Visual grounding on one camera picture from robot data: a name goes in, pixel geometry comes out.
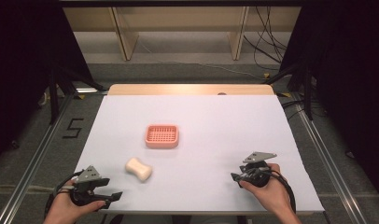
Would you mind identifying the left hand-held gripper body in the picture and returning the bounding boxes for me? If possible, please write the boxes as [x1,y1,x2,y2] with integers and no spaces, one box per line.
[69,165,104,207]

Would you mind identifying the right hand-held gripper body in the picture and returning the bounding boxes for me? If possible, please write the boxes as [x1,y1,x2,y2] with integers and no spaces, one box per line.
[239,151,278,189]

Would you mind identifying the cream soap bar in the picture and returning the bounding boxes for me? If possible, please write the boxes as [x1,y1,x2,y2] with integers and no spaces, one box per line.
[124,157,153,183]

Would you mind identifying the pink slotted soap dish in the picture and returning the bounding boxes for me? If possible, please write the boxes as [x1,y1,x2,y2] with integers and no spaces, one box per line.
[144,124,180,149]

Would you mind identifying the person's right hand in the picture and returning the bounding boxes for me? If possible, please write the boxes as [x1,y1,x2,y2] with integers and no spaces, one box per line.
[239,162,294,217]

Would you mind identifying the person's left hand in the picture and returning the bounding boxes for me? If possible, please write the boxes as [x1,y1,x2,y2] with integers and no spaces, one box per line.
[42,179,106,224]

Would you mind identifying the white table sheet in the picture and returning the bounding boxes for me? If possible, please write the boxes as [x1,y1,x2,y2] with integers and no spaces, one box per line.
[75,94,326,215]

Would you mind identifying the black tape floor mark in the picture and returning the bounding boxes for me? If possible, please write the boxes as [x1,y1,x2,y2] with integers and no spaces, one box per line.
[62,118,85,140]

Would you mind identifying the black tripod stand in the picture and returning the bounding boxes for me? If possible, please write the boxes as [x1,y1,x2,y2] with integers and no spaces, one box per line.
[47,60,105,126]
[264,60,316,121]

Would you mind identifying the black curtain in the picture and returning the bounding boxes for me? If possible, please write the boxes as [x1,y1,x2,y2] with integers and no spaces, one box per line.
[0,0,96,166]
[278,0,379,204]

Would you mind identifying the beige wooden desk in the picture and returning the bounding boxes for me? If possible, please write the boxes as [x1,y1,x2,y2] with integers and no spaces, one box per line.
[63,7,302,62]

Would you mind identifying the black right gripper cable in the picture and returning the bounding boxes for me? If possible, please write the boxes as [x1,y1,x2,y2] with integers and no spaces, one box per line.
[259,167,297,215]

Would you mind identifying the aluminium floor rail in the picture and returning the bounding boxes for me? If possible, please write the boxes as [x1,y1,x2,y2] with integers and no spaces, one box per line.
[290,92,368,224]
[0,92,77,224]

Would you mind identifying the black floor cables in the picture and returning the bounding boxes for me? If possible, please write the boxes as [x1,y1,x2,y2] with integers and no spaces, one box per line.
[280,98,307,121]

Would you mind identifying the white floor cable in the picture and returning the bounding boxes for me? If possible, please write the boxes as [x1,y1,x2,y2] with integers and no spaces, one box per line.
[137,40,264,79]

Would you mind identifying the hanging black cables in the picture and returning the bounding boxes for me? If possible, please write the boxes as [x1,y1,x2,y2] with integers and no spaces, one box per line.
[243,7,288,72]

